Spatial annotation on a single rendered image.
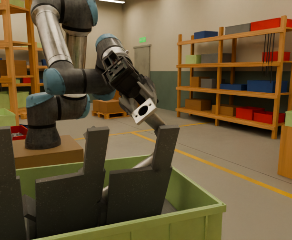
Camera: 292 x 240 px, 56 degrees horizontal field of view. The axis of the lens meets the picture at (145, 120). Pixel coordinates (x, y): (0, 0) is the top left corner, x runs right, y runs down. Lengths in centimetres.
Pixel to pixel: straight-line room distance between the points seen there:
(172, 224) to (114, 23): 1133
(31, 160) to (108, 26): 1066
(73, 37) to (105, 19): 1051
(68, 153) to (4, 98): 317
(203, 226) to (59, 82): 52
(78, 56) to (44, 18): 23
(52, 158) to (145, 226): 68
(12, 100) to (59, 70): 335
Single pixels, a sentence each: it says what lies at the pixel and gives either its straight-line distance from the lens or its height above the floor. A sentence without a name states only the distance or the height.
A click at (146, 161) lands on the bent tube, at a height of 103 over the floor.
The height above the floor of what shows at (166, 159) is 105.
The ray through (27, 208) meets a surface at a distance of 71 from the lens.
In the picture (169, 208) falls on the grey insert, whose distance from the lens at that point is 88.
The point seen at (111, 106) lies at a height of 31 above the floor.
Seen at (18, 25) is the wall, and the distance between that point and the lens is 1077.
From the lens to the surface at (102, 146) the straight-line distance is 60.
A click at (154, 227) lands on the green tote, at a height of 94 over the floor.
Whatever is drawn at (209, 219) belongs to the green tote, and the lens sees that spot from 67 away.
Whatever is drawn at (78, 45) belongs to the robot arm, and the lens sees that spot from 117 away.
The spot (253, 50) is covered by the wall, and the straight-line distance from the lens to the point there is 669.
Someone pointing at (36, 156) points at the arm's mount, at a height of 92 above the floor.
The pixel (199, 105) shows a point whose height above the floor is 40.
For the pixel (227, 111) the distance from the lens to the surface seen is 646.
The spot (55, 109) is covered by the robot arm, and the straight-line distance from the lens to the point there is 124.
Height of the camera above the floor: 126
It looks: 10 degrees down
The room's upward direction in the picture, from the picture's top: straight up
